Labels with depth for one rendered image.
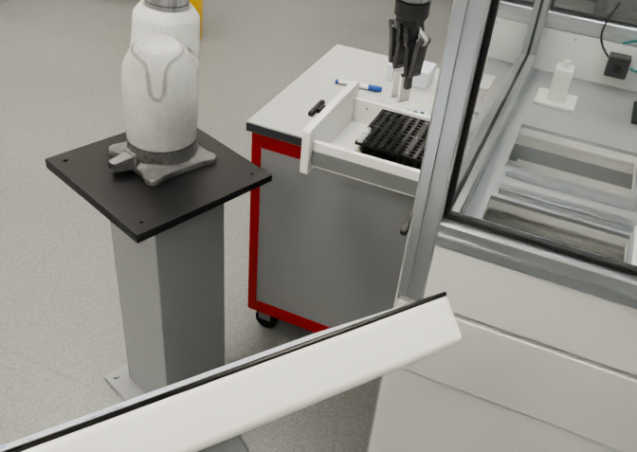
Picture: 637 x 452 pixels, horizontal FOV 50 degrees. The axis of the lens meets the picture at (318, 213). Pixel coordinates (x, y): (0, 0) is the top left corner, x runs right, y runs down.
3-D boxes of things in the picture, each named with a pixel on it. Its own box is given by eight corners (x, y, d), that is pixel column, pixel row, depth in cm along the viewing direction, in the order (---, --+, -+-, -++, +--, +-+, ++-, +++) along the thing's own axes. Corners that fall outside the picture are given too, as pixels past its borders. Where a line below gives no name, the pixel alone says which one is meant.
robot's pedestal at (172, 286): (104, 380, 202) (69, 158, 157) (188, 331, 220) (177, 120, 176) (165, 444, 186) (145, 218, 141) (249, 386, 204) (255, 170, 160)
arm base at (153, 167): (90, 156, 154) (87, 135, 151) (173, 129, 168) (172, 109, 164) (134, 193, 144) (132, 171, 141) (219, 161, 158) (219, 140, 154)
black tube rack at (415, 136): (352, 167, 149) (354, 141, 145) (378, 133, 163) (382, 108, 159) (450, 196, 143) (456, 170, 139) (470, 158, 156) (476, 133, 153)
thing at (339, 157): (310, 167, 149) (312, 142, 145) (354, 118, 168) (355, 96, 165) (492, 222, 137) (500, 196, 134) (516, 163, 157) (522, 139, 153)
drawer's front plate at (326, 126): (299, 173, 149) (302, 129, 142) (348, 119, 171) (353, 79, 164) (306, 175, 148) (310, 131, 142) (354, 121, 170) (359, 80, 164)
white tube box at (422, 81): (385, 80, 205) (387, 63, 202) (393, 69, 212) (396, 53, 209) (426, 90, 202) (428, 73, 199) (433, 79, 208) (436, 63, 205)
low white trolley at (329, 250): (242, 328, 223) (245, 120, 178) (318, 227, 270) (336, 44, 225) (412, 394, 206) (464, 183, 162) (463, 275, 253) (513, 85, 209)
